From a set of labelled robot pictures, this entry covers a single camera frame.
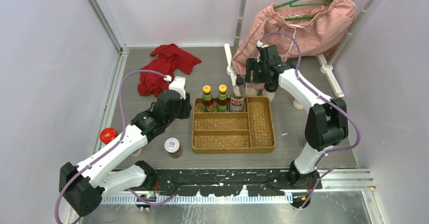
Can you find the red cap bottle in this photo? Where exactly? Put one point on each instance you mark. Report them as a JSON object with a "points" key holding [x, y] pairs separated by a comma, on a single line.
{"points": [[107, 135]]}

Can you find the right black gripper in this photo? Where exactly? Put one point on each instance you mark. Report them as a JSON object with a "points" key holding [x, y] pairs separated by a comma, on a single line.
{"points": [[252, 64]]}

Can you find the red cloth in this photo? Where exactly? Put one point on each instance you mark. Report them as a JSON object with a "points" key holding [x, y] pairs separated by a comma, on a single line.
{"points": [[168, 58]]}

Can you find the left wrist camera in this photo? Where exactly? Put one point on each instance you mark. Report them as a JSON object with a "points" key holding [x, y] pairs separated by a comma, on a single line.
{"points": [[177, 83]]}

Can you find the yellow cap chili sauce bottle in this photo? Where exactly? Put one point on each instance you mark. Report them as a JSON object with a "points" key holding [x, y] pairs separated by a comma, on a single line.
{"points": [[207, 99]]}

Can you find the white lid sauce jar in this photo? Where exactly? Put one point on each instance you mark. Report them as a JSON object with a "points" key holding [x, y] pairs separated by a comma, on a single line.
{"points": [[173, 147]]}

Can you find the tall soy sauce bottle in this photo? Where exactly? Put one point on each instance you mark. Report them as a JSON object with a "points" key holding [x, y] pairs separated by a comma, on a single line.
{"points": [[237, 95]]}

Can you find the blue label seasoning jar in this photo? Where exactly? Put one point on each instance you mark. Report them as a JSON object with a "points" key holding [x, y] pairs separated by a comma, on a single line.
{"points": [[136, 153]]}

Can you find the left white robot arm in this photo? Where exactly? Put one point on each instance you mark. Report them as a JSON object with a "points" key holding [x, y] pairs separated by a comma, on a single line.
{"points": [[86, 184]]}

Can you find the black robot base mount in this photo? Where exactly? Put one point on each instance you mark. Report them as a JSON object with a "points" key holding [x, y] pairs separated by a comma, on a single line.
{"points": [[230, 183]]}

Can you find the black cap sesame shaker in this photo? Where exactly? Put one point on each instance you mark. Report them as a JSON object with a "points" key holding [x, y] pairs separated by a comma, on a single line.
{"points": [[269, 90]]}

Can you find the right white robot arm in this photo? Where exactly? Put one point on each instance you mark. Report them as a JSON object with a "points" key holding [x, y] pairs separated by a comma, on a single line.
{"points": [[326, 126]]}

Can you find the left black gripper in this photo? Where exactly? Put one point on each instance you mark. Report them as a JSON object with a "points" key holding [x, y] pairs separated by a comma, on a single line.
{"points": [[186, 106]]}

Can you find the woven bamboo divided tray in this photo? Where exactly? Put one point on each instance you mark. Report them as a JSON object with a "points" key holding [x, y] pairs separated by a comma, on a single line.
{"points": [[249, 131]]}

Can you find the clear jar silver lid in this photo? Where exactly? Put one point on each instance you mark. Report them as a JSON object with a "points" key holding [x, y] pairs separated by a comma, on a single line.
{"points": [[252, 90]]}

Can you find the pink shorts garment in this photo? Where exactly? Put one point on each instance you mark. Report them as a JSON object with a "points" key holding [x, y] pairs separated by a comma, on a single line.
{"points": [[313, 29]]}

